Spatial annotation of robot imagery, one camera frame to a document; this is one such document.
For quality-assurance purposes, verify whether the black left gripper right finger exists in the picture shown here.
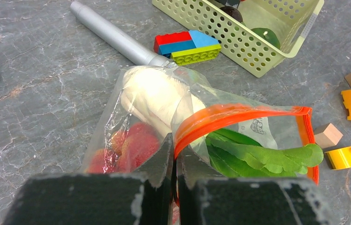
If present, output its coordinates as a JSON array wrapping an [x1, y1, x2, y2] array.
[[176, 146, 224, 189]]

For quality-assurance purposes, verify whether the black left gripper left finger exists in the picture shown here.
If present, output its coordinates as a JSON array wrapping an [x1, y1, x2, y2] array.
[[133, 133, 174, 188]]

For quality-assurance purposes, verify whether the red strawberry bunch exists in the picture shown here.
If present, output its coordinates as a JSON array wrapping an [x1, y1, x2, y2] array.
[[84, 122, 160, 173]]

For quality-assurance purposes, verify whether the clear zip bag orange zipper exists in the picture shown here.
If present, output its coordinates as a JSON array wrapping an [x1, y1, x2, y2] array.
[[80, 64, 320, 225]]

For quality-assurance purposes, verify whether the green white bok choy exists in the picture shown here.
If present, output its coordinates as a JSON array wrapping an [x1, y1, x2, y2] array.
[[205, 128, 324, 177]]

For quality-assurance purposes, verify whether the white eggplant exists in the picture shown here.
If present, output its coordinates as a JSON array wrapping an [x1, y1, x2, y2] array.
[[121, 66, 205, 138]]

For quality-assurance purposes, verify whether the dark purple plum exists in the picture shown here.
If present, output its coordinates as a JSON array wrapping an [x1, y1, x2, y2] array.
[[220, 6, 243, 23]]

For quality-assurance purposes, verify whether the multicolour brick block stack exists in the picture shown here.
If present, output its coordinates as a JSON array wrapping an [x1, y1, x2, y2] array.
[[153, 30, 221, 66]]

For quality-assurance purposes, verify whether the grey toy microphone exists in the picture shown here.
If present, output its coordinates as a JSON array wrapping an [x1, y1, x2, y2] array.
[[70, 1, 177, 68]]

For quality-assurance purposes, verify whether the dark green round fruit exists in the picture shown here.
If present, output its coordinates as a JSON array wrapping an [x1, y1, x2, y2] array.
[[251, 28, 281, 49]]

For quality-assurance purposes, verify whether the yellow arch block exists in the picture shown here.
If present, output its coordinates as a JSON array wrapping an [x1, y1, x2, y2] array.
[[325, 146, 351, 170]]

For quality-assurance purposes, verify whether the pale green perforated basket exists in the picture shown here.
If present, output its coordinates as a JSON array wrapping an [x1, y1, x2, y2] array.
[[152, 0, 324, 78]]

